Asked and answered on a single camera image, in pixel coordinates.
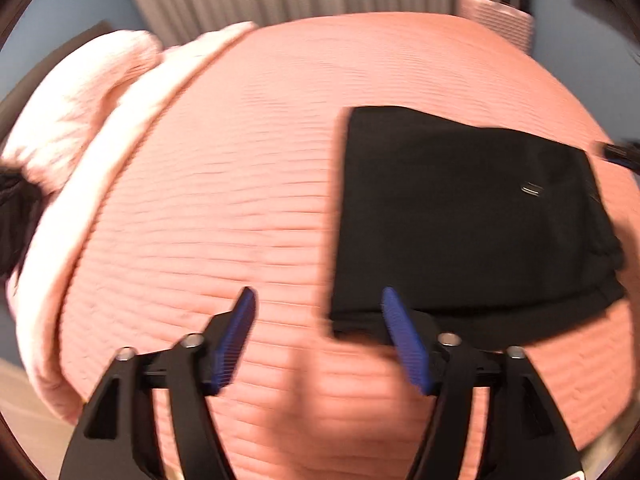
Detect dark brown headboard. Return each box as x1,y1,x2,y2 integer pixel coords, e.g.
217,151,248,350
0,21,113,126

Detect pink hard-shell suitcase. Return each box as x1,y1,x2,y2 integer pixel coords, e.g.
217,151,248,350
457,0,535,53

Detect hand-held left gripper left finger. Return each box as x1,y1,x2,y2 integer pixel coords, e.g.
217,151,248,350
59,286,258,480

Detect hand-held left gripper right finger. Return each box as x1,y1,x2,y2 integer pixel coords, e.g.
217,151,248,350
381,286,583,480

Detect floral pink pillow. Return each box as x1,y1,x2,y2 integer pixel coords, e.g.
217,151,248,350
0,30,163,196

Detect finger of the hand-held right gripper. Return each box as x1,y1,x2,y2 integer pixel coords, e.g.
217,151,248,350
597,141,640,175

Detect light pink blanket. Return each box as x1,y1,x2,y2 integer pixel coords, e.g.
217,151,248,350
6,21,258,426

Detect pink quilted bedspread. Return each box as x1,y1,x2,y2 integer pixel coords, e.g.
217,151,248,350
57,12,640,480

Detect black pants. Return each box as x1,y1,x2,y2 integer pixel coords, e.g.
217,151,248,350
327,105,628,351

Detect black cloth bundle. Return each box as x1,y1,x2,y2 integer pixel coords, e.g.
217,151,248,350
0,167,48,278

